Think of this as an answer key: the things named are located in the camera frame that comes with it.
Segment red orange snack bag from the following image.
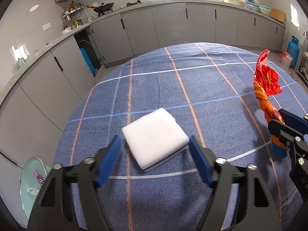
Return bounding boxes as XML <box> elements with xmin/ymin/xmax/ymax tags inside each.
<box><xmin>253</xmin><ymin>49</ymin><xmax>288</xmax><ymax>159</ymax></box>

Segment purple snack wrapper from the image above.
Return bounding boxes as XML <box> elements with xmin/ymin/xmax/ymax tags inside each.
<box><xmin>33</xmin><ymin>170</ymin><xmax>44</xmax><ymax>186</ymax></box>

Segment clear plastic bag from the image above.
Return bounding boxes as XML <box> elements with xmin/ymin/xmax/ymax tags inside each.
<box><xmin>27</xmin><ymin>188</ymin><xmax>40</xmax><ymax>196</ymax></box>

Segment teal trash bin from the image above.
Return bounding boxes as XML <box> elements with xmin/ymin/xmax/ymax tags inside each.
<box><xmin>19</xmin><ymin>157</ymin><xmax>51</xmax><ymax>219</ymax></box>

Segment grey lower kitchen cabinets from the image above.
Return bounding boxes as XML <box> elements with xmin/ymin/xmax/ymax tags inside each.
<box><xmin>1</xmin><ymin>0</ymin><xmax>285</xmax><ymax>164</ymax></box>

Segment blue floor gas cylinder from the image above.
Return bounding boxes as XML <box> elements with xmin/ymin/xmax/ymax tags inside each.
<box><xmin>287</xmin><ymin>35</ymin><xmax>300</xmax><ymax>69</ymax></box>

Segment blue plaid tablecloth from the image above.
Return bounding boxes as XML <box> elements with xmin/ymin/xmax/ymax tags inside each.
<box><xmin>54</xmin><ymin>43</ymin><xmax>303</xmax><ymax>230</ymax></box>

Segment green ceramic jar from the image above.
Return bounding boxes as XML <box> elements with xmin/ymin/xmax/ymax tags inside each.
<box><xmin>16</xmin><ymin>57</ymin><xmax>26</xmax><ymax>70</ymax></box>

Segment metal spice rack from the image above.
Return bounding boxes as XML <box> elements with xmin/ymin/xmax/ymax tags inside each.
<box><xmin>62</xmin><ymin>0</ymin><xmax>87</xmax><ymax>31</ymax></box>

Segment black wok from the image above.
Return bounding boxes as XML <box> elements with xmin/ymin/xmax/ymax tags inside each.
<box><xmin>86</xmin><ymin>3</ymin><xmax>114</xmax><ymax>17</ymax></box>

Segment gas stove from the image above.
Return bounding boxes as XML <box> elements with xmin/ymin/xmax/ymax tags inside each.
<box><xmin>120</xmin><ymin>0</ymin><xmax>141</xmax><ymax>8</ymax></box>

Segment white wall socket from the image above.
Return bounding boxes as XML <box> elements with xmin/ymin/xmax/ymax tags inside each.
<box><xmin>42</xmin><ymin>23</ymin><xmax>52</xmax><ymax>31</ymax></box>

